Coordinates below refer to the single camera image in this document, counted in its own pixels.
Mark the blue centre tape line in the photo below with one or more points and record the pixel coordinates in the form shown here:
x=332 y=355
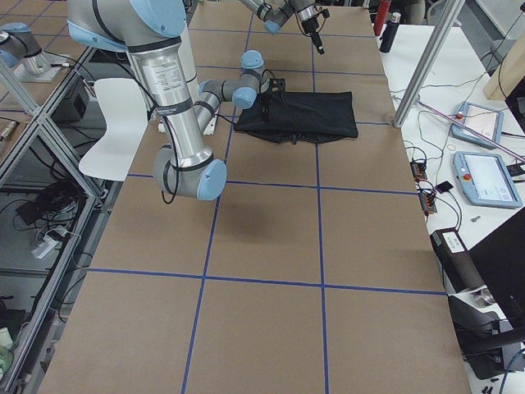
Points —
x=199 y=303

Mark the red water bottle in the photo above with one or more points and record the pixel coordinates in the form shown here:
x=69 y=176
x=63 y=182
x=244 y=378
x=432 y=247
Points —
x=381 y=15

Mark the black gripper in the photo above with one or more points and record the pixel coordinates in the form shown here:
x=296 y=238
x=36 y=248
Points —
x=267 y=104
x=310 y=28

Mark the black water bottle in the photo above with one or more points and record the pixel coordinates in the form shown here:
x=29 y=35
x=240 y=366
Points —
x=389 y=33

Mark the blue teach pendant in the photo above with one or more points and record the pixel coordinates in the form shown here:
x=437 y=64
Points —
x=485 y=180
x=483 y=120

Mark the neighbour grey robot arm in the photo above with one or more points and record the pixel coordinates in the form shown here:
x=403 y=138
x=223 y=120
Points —
x=22 y=53

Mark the black orange usb hub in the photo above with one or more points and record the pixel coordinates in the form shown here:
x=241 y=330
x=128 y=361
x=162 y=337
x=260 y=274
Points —
x=427 y=201

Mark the white plastic chair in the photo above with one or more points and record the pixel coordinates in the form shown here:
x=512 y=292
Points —
x=125 y=113

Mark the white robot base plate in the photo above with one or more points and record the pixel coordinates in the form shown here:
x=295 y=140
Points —
x=209 y=130

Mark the near blue teach pendant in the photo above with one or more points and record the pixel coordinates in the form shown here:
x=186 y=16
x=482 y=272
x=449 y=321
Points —
x=485 y=180

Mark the far blue teach pendant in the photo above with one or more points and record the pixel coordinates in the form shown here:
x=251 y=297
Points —
x=483 y=120

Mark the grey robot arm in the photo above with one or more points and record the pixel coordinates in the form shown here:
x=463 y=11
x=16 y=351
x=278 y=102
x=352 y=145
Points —
x=151 y=33
x=275 y=18

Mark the black box device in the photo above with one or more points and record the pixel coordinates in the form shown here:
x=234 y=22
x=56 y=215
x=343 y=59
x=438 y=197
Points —
x=459 y=272

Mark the black printed t-shirt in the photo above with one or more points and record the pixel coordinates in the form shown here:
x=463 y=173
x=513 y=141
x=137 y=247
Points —
x=303 y=116

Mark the aluminium profile post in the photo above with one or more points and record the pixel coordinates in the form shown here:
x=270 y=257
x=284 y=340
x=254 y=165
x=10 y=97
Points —
x=438 y=36

